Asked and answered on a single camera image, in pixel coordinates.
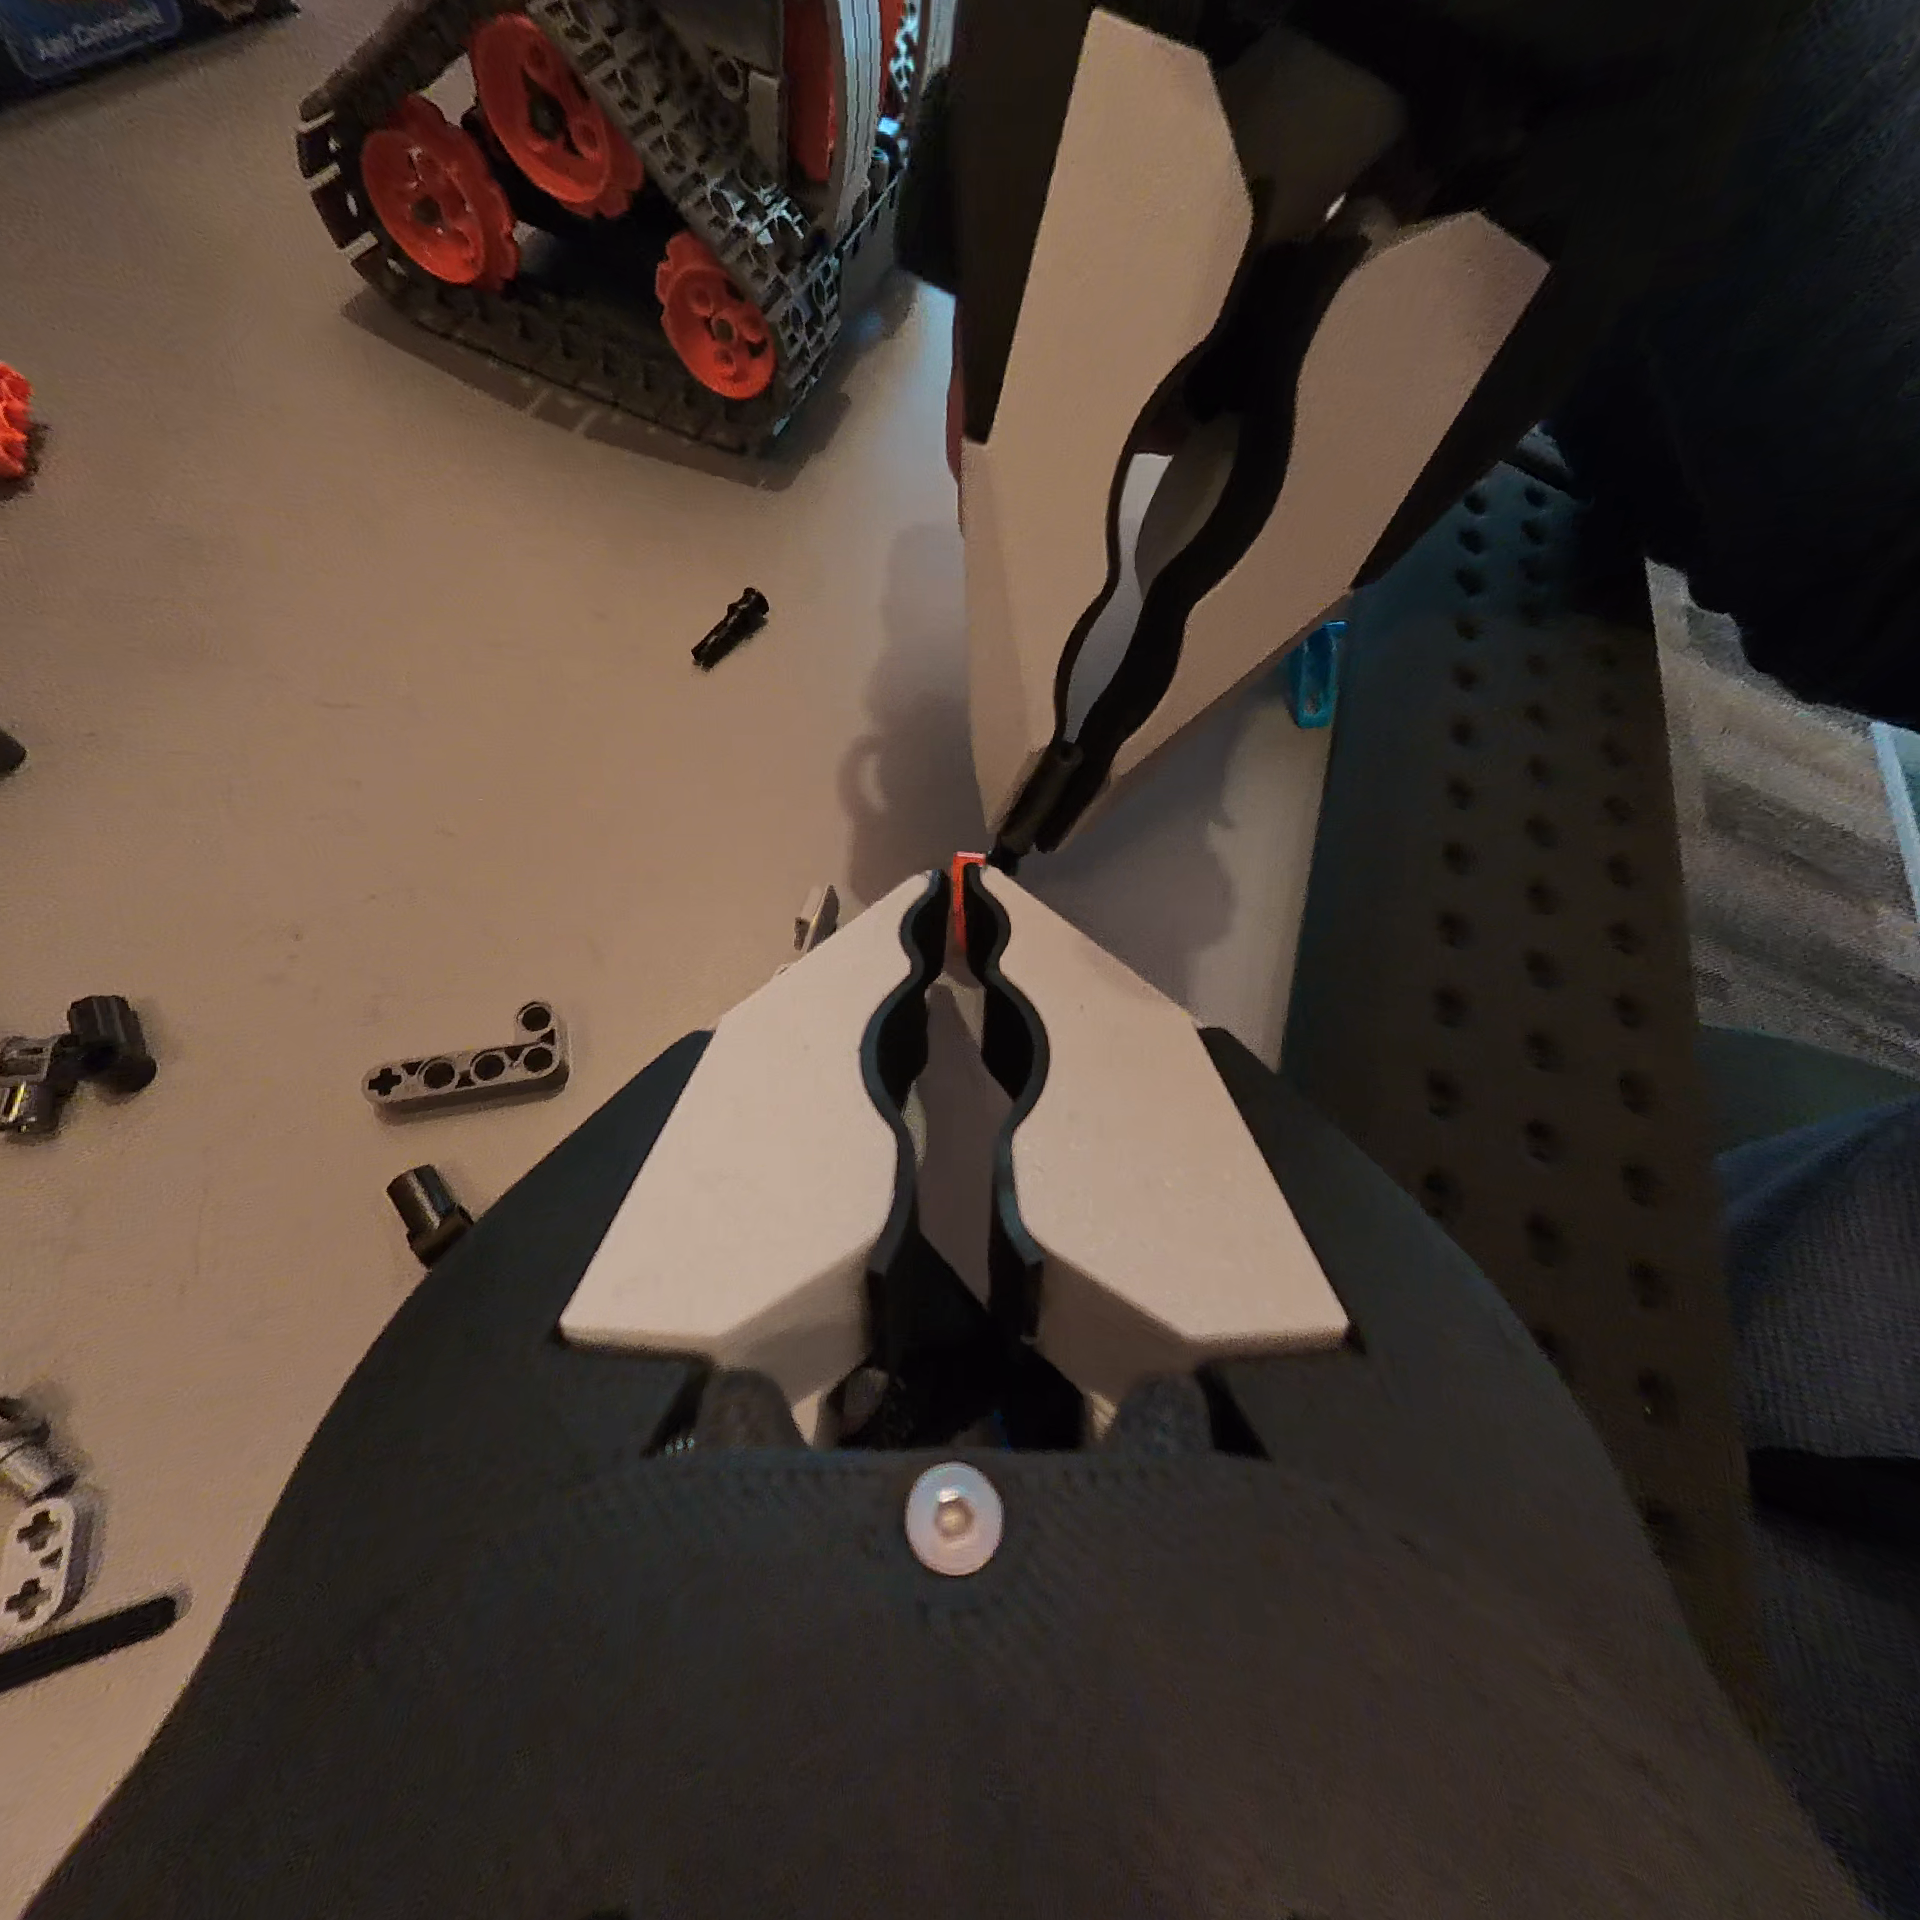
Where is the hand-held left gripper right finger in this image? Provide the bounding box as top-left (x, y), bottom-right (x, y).
top-left (966, 872), bottom-right (1350, 1396)

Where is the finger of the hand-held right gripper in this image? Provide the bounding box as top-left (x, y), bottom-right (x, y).
top-left (961, 6), bottom-right (1258, 827)
top-left (1073, 211), bottom-right (1552, 801)

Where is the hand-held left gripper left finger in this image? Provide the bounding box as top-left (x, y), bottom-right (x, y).
top-left (558, 873), bottom-right (947, 1401)

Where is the person's right forearm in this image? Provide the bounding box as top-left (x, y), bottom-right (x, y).
top-left (1559, 0), bottom-right (1920, 730)

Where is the grey angled liftarm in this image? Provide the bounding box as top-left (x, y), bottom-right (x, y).
top-left (364, 998), bottom-right (575, 1120)

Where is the tracked toy vehicle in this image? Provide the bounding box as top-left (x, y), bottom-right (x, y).
top-left (296, 0), bottom-right (966, 462)

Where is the black studded mat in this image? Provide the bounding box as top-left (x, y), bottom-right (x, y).
top-left (1281, 458), bottom-right (1770, 1713)

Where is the black connector with grey pin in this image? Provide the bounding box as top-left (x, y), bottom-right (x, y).
top-left (0, 993), bottom-right (160, 1137)

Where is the person's blue clothing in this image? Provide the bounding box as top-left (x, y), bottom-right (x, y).
top-left (1710, 1101), bottom-right (1920, 1920)

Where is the short black axle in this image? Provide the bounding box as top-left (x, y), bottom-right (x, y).
top-left (0, 1594), bottom-right (185, 1693)

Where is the blue toy box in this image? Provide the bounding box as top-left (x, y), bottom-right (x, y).
top-left (0, 0), bottom-right (297, 110)

